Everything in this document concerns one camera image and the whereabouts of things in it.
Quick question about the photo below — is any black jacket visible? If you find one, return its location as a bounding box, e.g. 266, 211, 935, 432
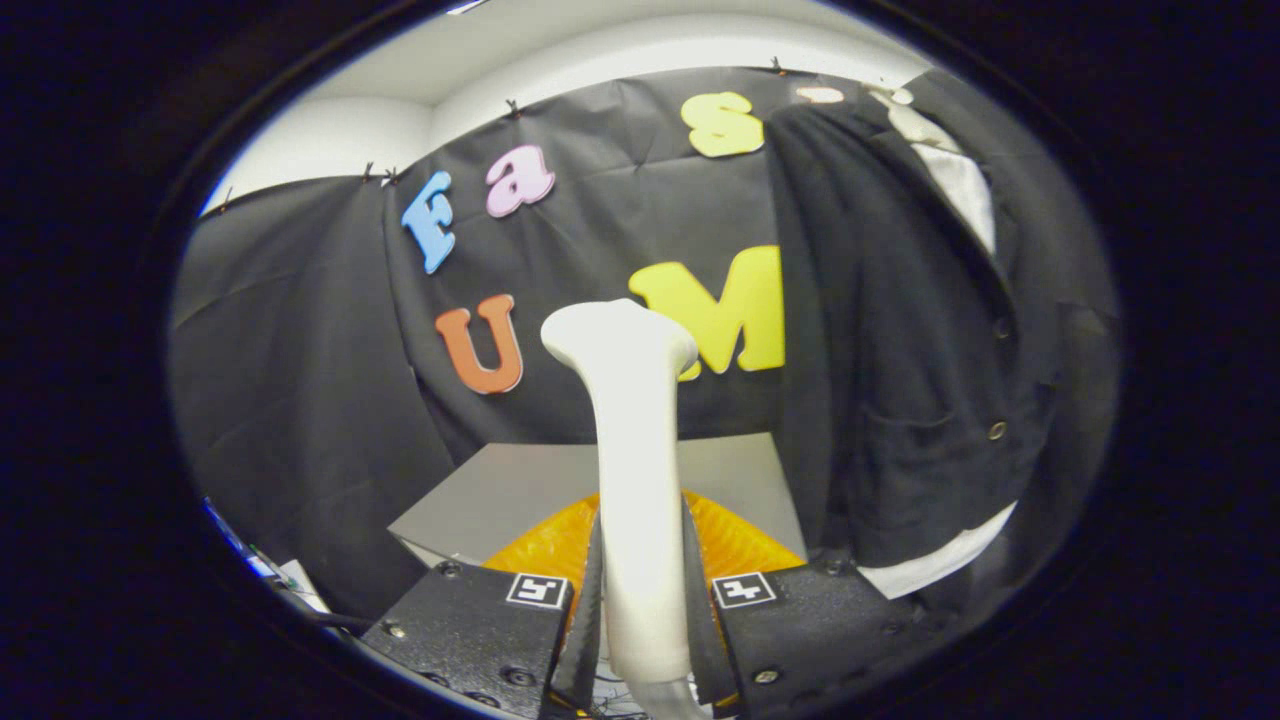
765, 70, 1121, 601

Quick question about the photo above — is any grey drawer cabinet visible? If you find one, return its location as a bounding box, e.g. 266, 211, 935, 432
388, 432, 809, 571

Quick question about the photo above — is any white garment steamer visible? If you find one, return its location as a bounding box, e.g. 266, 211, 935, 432
540, 298, 713, 720

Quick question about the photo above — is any blue and white clutter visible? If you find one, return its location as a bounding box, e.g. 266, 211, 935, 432
205, 498, 331, 616

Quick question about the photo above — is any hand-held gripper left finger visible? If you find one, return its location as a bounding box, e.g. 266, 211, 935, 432
360, 490, 606, 720

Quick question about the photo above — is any white mannequin torso with stand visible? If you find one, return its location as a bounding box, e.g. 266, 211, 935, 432
860, 83, 1019, 601

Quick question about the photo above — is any black backdrop cloth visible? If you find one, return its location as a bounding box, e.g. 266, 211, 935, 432
168, 65, 941, 623

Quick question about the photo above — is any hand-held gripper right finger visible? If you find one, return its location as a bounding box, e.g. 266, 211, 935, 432
682, 490, 936, 720

